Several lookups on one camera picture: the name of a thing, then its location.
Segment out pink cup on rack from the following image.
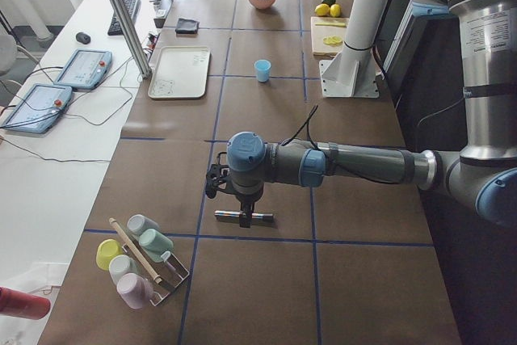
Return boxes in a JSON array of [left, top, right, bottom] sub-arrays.
[[116, 273, 153, 309]]

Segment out black computer mouse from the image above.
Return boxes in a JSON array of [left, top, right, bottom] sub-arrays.
[[76, 32, 91, 44]]

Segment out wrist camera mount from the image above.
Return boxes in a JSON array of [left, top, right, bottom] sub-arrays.
[[204, 151, 235, 199]]

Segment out yellow cup on rack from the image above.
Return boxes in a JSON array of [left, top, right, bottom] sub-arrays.
[[95, 239, 123, 271]]

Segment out folded grey cloth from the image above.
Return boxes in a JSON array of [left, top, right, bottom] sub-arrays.
[[175, 18, 200, 35]]

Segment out teach pendant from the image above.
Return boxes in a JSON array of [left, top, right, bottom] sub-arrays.
[[54, 49, 112, 90], [1, 84, 74, 134]]

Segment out yellow lemon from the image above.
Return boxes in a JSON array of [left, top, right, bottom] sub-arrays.
[[329, 3, 342, 18], [314, 3, 330, 17]]

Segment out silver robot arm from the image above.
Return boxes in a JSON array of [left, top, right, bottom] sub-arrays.
[[205, 0, 516, 228]]

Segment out aluminium frame post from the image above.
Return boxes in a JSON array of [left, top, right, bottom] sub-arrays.
[[109, 0, 152, 79]]

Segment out yellow knife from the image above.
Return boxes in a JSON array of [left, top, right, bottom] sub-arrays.
[[314, 22, 347, 27]]

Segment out steel muddler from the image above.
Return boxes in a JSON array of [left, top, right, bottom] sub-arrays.
[[214, 210, 275, 222]]

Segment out black keyboard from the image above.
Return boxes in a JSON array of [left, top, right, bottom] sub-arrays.
[[107, 0, 141, 36]]

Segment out lemon slices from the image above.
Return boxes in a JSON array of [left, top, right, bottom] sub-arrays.
[[322, 36, 343, 46]]

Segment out far teach pendant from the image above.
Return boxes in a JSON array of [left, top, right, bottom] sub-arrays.
[[54, 49, 112, 90]]

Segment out green cup on rack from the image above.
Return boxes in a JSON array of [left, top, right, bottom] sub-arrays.
[[138, 229, 174, 263]]

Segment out wooden cutting board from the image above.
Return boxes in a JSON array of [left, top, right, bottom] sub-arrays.
[[310, 16, 349, 56]]

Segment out grey cup on rack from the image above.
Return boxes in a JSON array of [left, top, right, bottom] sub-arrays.
[[126, 214, 160, 237]]

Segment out white cup rack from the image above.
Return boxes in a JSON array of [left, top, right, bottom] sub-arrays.
[[109, 218, 190, 306]]

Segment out near teach pendant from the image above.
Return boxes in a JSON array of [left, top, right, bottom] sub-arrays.
[[1, 84, 74, 134]]

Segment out red bottle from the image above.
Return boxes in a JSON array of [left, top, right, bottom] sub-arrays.
[[1, 287, 51, 320]]

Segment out cream bear tray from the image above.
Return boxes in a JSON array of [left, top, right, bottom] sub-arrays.
[[148, 46, 211, 99]]

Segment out light blue cup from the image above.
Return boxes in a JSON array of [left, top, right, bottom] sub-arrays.
[[254, 59, 271, 82]]

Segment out black camera cable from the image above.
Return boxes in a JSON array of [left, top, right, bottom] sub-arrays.
[[280, 104, 389, 184]]

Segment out white cup on rack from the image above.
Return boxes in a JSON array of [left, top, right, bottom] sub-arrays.
[[108, 255, 140, 285]]

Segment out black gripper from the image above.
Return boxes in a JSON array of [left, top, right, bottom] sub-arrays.
[[235, 191, 263, 227]]

